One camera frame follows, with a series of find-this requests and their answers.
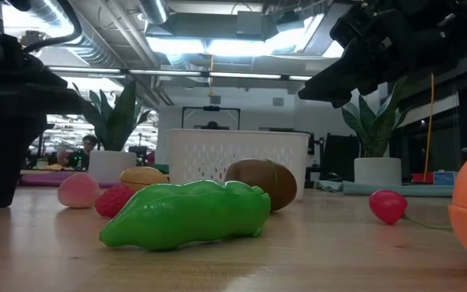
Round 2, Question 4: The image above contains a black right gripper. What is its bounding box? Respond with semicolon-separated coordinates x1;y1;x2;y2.
298;19;465;108

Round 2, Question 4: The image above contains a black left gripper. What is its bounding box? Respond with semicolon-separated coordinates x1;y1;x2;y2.
0;87;84;208

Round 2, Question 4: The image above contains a pink toy peach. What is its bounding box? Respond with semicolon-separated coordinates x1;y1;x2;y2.
57;172;101;209

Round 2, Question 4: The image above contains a red plastic strawberry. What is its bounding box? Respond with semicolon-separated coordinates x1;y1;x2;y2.
94;184;136;219

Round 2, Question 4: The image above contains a brown toy kiwi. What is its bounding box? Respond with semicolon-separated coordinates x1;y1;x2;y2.
224;158;298;213

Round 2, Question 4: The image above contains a red toy cherry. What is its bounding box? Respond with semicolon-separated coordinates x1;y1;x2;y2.
368;189;454;233

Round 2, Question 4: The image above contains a tan toy potato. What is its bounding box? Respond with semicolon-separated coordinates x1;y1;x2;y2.
118;165;170;192

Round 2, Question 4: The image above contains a purple cloth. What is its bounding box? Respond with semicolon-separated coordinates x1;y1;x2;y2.
18;170;123;189

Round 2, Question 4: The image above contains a green snake plant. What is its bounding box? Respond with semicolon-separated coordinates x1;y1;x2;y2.
72;79;153;152
341;75;417;158

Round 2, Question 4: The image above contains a black chair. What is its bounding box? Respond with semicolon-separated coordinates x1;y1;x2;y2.
323;132;360;182

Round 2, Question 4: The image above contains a person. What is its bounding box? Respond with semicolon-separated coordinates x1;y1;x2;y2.
57;134;99;171

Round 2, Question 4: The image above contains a white round plant pot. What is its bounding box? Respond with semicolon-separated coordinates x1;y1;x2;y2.
88;150;138;184
353;157;403;187

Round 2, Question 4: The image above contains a teal cloth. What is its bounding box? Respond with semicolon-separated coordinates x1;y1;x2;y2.
313;179;456;199

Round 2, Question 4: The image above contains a long ceiling tube light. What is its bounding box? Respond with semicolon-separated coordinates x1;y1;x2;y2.
48;66;314;81

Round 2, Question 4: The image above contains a black ceiling dome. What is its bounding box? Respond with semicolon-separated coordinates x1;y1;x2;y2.
18;30;48;54

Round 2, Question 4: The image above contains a red object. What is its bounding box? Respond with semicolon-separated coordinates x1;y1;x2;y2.
410;172;435;184

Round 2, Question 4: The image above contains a blue box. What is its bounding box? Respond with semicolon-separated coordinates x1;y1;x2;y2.
432;170;458;187

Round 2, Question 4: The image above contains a white perforated plastic basket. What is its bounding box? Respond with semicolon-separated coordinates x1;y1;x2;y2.
166;128;311;203

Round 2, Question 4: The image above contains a green toy pea pod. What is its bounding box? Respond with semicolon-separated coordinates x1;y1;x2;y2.
99;179;272;251

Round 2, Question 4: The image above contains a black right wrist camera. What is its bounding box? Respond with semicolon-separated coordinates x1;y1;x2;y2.
329;3;392;48

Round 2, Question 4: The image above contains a yellow cable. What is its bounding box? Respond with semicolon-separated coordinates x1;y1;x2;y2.
422;72;436;172

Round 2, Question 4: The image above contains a black gantry frame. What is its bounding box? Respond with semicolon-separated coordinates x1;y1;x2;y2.
181;105;242;131

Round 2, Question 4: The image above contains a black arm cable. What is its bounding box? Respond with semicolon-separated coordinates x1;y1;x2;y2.
22;0;84;54

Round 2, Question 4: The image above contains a silver round air duct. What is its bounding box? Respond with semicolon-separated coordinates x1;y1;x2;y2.
138;0;169;25

